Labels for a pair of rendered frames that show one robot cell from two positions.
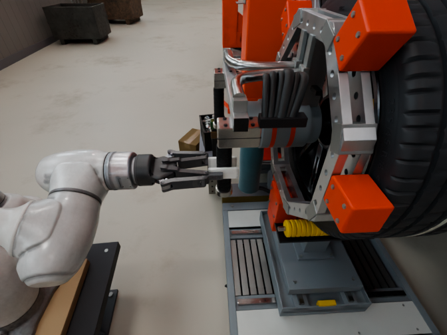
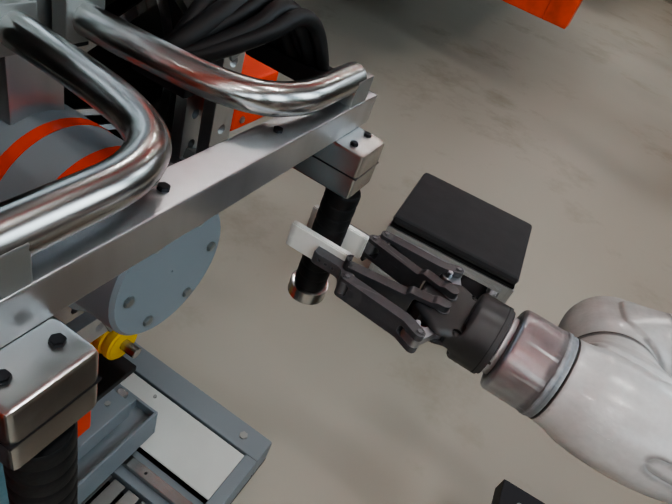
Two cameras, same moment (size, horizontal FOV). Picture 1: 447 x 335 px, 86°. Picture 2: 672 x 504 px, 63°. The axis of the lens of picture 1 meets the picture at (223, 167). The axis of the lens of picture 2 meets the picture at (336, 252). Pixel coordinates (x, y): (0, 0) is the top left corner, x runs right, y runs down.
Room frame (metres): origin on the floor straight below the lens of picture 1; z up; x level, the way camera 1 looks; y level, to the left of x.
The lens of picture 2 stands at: (0.88, 0.16, 1.18)
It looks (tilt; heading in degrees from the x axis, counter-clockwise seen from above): 38 degrees down; 199
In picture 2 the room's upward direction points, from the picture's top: 22 degrees clockwise
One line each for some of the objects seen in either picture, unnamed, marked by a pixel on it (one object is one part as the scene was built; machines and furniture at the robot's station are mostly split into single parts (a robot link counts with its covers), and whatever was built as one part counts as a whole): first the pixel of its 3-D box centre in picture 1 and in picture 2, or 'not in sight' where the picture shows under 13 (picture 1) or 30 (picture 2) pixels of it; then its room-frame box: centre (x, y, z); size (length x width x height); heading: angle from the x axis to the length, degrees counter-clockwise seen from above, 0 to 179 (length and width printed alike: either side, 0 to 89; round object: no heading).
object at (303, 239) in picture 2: (222, 161); (318, 248); (0.47, 0.00, 0.83); 0.07 x 0.01 x 0.03; 94
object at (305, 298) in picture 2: (223, 168); (325, 240); (0.45, 0.00, 0.83); 0.04 x 0.04 x 0.16
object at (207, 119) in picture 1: (214, 130); not in sight; (1.16, 0.05, 0.51); 0.20 x 0.14 x 0.13; 11
